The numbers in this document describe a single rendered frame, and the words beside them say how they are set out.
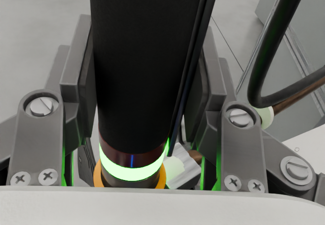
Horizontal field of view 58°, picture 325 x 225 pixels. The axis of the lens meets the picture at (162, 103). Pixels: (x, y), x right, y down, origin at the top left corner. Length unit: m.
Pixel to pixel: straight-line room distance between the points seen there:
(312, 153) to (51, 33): 2.63
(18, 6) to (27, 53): 0.76
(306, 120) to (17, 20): 2.67
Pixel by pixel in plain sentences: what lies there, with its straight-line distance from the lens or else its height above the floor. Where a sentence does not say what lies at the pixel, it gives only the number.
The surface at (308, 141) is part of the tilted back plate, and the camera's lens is 0.67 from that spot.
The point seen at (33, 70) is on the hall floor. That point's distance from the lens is 2.62.
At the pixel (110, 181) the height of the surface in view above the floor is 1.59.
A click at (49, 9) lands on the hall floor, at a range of 3.31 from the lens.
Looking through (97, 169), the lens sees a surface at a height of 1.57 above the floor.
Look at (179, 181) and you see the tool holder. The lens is 0.21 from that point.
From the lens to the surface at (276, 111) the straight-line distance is 0.28.
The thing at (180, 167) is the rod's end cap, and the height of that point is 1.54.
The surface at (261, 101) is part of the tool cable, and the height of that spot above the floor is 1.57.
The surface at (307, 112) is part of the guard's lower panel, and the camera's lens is 1.32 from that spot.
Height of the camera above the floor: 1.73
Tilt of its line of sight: 48 degrees down
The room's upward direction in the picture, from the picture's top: 10 degrees clockwise
